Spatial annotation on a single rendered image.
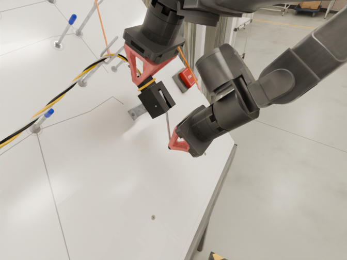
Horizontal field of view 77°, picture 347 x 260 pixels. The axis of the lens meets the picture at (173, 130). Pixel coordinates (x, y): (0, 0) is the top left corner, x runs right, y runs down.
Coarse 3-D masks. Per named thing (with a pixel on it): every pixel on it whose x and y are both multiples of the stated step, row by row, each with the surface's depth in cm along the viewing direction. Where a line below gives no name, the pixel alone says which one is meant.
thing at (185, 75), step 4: (184, 68) 61; (180, 72) 58; (184, 72) 59; (188, 72) 60; (192, 72) 62; (180, 76) 59; (184, 76) 59; (188, 76) 60; (184, 80) 59; (188, 80) 59; (192, 80) 60; (196, 80) 62; (188, 84) 59; (192, 84) 60; (188, 88) 60
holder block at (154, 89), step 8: (152, 88) 41; (160, 88) 42; (144, 96) 42; (152, 96) 41; (160, 96) 42; (168, 96) 43; (144, 104) 43; (152, 104) 42; (160, 104) 41; (168, 104) 43; (152, 112) 43; (160, 112) 42
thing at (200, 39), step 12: (144, 0) 96; (192, 24) 125; (228, 24) 112; (192, 36) 90; (204, 36) 91; (216, 36) 123; (228, 36) 115; (180, 48) 94; (192, 48) 93; (204, 48) 129; (192, 60) 98; (216, 96) 139
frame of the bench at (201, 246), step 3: (207, 225) 108; (207, 228) 113; (204, 231) 111; (204, 234) 113; (204, 237) 116; (201, 240) 119; (204, 240) 122; (201, 243) 121; (198, 246) 125; (201, 246) 123; (198, 249) 127; (201, 249) 125
